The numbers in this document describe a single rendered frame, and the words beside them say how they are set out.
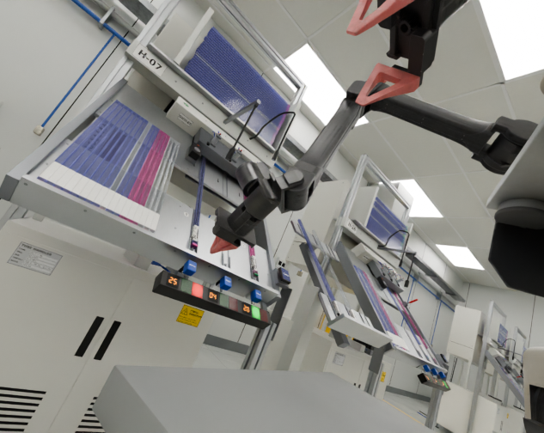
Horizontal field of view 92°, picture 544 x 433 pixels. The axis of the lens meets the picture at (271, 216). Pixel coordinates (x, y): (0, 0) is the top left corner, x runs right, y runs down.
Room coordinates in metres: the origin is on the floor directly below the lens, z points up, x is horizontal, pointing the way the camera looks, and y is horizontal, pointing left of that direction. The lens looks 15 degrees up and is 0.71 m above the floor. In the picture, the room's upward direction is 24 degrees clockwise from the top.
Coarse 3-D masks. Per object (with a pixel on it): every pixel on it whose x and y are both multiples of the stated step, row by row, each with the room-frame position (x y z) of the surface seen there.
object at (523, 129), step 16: (400, 96) 0.58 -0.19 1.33; (368, 112) 0.65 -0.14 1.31; (384, 112) 0.62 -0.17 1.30; (400, 112) 0.59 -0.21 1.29; (416, 112) 0.56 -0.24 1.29; (432, 112) 0.54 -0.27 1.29; (448, 112) 0.54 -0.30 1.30; (432, 128) 0.56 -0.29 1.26; (448, 128) 0.54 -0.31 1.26; (464, 128) 0.51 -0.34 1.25; (480, 128) 0.50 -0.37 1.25; (496, 128) 0.47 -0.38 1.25; (512, 128) 0.46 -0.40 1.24; (528, 128) 0.45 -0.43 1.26; (464, 144) 0.54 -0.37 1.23; (480, 144) 0.51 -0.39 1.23; (480, 160) 0.55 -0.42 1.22
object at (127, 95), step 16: (128, 96) 0.88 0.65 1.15; (96, 112) 0.73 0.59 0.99; (144, 112) 0.90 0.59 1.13; (160, 112) 0.98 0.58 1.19; (160, 128) 0.92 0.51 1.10; (176, 128) 1.00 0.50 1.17; (176, 160) 0.88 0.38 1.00; (208, 160) 1.04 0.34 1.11; (192, 176) 0.90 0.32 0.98; (208, 176) 0.97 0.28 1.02; (224, 176) 1.06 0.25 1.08; (224, 192) 0.99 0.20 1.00; (240, 192) 1.08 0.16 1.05
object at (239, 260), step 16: (64, 144) 0.60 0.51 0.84; (48, 160) 0.56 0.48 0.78; (32, 176) 0.52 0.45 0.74; (176, 208) 0.76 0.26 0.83; (160, 224) 0.68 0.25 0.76; (176, 224) 0.72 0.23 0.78; (192, 224) 0.76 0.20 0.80; (208, 224) 0.82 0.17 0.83; (176, 240) 0.69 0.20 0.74; (208, 240) 0.78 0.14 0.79; (208, 256) 0.75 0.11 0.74; (224, 256) 0.79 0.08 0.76; (240, 256) 0.85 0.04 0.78; (256, 256) 0.91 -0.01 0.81; (240, 272) 0.80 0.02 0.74
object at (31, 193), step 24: (24, 192) 0.51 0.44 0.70; (48, 192) 0.51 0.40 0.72; (48, 216) 0.56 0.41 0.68; (72, 216) 0.56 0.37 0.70; (96, 216) 0.56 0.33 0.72; (120, 240) 0.62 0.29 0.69; (144, 240) 0.63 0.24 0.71; (168, 264) 0.70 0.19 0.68; (216, 264) 0.72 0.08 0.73; (240, 288) 0.80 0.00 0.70; (264, 288) 0.81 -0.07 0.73
